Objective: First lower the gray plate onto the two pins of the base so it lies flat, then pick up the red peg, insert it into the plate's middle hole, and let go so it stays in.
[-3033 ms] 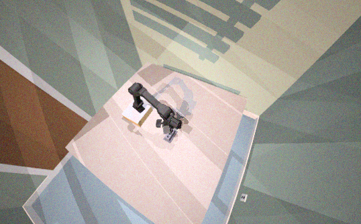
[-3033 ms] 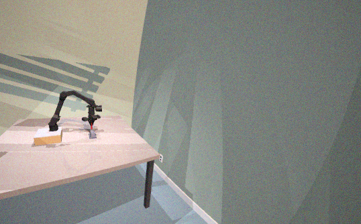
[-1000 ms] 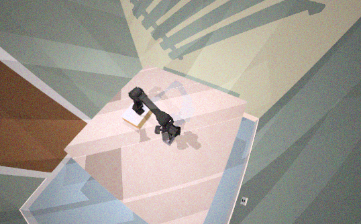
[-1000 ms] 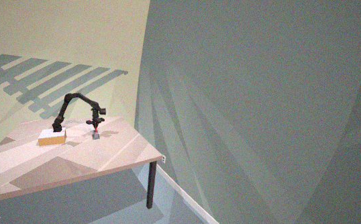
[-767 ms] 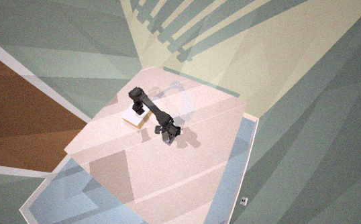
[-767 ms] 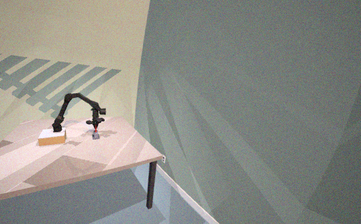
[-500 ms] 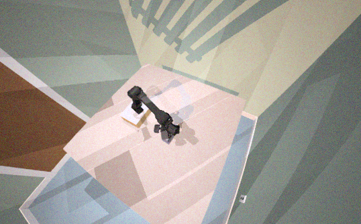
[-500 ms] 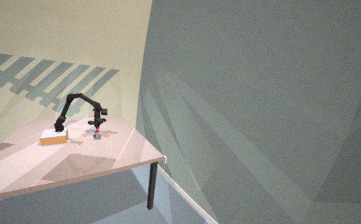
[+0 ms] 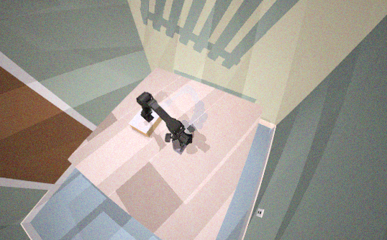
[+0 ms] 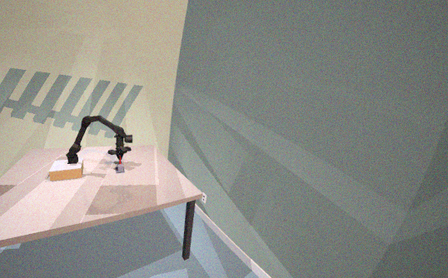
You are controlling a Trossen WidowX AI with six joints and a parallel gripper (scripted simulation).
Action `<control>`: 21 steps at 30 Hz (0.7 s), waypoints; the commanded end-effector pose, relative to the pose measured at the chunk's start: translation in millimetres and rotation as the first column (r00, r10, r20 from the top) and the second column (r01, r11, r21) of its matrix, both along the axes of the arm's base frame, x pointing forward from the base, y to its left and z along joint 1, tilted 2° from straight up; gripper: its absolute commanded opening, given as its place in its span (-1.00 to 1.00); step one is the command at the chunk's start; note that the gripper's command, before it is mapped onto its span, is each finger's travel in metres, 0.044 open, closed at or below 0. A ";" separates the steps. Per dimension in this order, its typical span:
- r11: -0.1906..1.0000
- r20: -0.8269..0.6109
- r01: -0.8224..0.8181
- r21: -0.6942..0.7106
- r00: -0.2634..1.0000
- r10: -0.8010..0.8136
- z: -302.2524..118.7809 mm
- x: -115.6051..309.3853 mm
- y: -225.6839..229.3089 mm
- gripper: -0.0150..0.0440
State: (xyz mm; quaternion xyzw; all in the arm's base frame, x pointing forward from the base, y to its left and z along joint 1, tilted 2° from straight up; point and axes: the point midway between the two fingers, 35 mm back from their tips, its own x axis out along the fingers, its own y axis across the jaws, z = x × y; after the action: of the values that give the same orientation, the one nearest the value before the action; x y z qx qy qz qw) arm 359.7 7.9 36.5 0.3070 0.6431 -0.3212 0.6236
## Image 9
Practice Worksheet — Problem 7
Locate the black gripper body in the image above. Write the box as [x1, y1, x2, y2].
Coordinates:
[165, 133, 193, 142]

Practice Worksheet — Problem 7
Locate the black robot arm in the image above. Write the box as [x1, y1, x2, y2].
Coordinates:
[136, 91, 192, 149]

